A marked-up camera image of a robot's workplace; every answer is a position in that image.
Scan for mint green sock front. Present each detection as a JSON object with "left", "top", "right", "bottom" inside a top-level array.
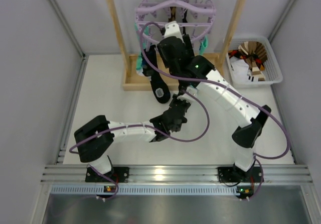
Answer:
[{"left": 199, "top": 35, "right": 208, "bottom": 55}]

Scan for mint green sock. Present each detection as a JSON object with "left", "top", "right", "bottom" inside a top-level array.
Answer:
[
  {"left": 199, "top": 35, "right": 208, "bottom": 55},
  {"left": 134, "top": 23, "right": 144, "bottom": 76}
]

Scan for black patterned sock front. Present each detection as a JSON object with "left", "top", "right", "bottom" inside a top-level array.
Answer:
[{"left": 141, "top": 45, "right": 171, "bottom": 104}]

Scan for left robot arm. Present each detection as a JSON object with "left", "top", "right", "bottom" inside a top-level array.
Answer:
[{"left": 70, "top": 87, "right": 198, "bottom": 174}]

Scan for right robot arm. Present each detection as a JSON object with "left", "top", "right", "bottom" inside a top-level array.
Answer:
[{"left": 157, "top": 35, "right": 271, "bottom": 172}]

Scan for purple round clip hanger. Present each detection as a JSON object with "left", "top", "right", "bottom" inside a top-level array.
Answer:
[{"left": 134, "top": 0, "right": 216, "bottom": 47}]

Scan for white socks in basket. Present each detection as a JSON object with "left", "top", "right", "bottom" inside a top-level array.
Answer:
[{"left": 230, "top": 57, "right": 258, "bottom": 82}]

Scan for wooden hanger rack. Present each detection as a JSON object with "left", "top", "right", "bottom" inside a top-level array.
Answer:
[{"left": 100, "top": 0, "right": 252, "bottom": 91}]

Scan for brown argyle socks in basket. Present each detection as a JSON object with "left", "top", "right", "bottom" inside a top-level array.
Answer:
[{"left": 228, "top": 41, "right": 267, "bottom": 82}]

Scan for brown argyle sock hanging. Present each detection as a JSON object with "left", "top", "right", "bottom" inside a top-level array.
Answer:
[{"left": 168, "top": 7, "right": 176, "bottom": 23}]

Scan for mint green sock back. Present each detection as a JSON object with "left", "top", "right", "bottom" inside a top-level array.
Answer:
[{"left": 134, "top": 23, "right": 144, "bottom": 76}]

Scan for white plastic basket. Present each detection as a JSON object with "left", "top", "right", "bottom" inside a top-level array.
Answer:
[{"left": 226, "top": 36, "right": 283, "bottom": 88}]

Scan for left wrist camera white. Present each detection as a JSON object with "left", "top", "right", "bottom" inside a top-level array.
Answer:
[{"left": 177, "top": 86, "right": 198, "bottom": 103}]

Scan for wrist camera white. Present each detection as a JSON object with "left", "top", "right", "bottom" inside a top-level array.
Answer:
[
  {"left": 177, "top": 86, "right": 198, "bottom": 103},
  {"left": 164, "top": 21, "right": 183, "bottom": 40}
]

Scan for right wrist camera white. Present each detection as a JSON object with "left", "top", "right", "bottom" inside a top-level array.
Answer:
[{"left": 164, "top": 21, "right": 183, "bottom": 40}]

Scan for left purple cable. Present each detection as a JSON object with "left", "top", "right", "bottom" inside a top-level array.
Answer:
[{"left": 69, "top": 89, "right": 211, "bottom": 199}]

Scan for purple cable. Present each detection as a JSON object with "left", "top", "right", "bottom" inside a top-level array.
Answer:
[
  {"left": 69, "top": 89, "right": 211, "bottom": 199},
  {"left": 137, "top": 22, "right": 291, "bottom": 202}
]

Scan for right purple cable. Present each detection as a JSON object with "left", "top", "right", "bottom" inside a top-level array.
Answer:
[{"left": 137, "top": 22, "right": 291, "bottom": 202}]

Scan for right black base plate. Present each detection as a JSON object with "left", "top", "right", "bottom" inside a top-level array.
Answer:
[{"left": 218, "top": 166, "right": 263, "bottom": 183}]

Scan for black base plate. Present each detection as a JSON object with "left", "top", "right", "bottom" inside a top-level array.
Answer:
[
  {"left": 85, "top": 167, "right": 129, "bottom": 183},
  {"left": 218, "top": 166, "right": 263, "bottom": 183}
]

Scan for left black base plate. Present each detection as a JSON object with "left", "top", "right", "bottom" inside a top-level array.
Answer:
[{"left": 85, "top": 167, "right": 129, "bottom": 183}]

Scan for aluminium mounting rail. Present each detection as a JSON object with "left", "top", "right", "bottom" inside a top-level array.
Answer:
[{"left": 41, "top": 165, "right": 312, "bottom": 197}]

